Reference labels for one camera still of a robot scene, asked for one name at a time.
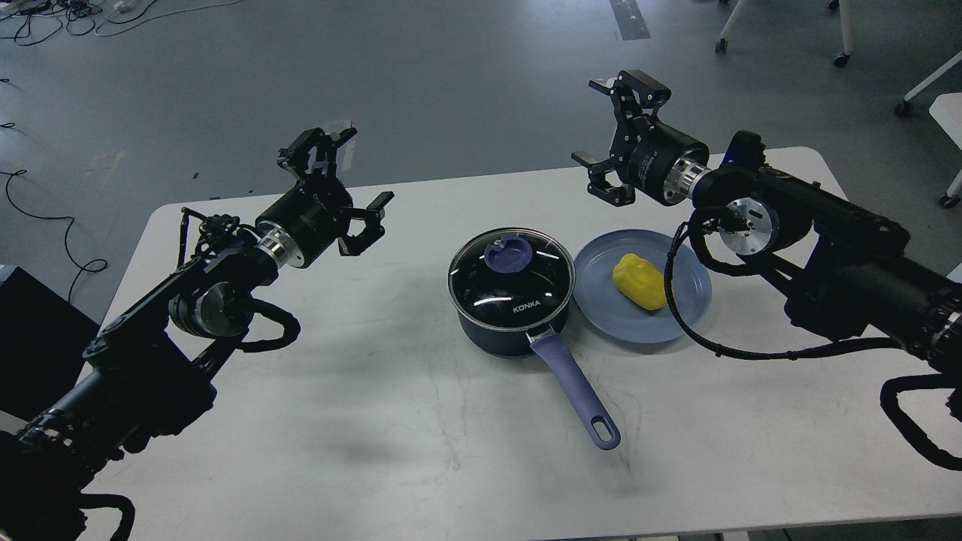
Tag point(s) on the white table leg with caster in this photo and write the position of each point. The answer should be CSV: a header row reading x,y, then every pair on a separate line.
x,y
904,106

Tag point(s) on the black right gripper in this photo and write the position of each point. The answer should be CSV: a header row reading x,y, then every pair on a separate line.
x,y
644,150

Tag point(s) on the dark blue saucepan purple handle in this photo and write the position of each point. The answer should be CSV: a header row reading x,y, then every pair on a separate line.
x,y
546,342

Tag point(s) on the glass pot lid blue knob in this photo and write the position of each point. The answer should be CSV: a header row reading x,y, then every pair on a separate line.
x,y
511,279

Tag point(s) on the black box at left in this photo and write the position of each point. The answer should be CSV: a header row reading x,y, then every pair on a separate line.
x,y
42,343

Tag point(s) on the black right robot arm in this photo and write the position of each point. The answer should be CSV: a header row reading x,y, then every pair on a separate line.
x,y
841,269

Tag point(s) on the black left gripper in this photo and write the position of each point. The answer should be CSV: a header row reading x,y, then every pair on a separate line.
x,y
314,216

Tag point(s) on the blue round plate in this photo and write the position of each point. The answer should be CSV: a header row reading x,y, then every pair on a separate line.
x,y
609,311

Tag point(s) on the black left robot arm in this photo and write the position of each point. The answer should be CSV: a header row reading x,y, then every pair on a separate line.
x,y
153,366

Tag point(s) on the yellow potato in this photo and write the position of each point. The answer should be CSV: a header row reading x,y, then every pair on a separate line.
x,y
639,281

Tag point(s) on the dark tape strip on floor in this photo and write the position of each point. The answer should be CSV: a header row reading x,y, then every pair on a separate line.
x,y
631,23

